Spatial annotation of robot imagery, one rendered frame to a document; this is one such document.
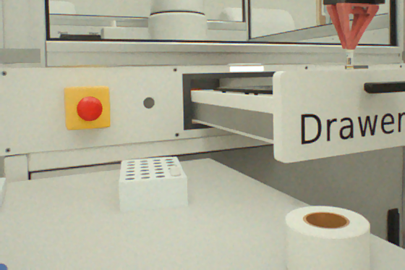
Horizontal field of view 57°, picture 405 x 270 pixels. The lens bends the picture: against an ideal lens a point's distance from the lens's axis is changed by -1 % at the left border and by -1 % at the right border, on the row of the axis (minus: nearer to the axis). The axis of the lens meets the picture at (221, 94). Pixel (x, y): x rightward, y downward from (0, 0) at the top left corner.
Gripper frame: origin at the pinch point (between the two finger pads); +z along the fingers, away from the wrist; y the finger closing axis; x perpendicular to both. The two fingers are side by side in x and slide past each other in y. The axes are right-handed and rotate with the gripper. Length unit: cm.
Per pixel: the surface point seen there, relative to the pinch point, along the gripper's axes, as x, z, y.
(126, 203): -36.3, 19.4, 13.6
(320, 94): -12.6, 5.7, 15.4
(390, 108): -0.3, 8.2, 12.8
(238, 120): -19.7, 11.8, 3.5
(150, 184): -33.2, 17.1, 13.3
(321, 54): 7.9, 3.5, -25.2
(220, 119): -21.2, 13.0, -2.7
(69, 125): -45.9, 14.3, -5.8
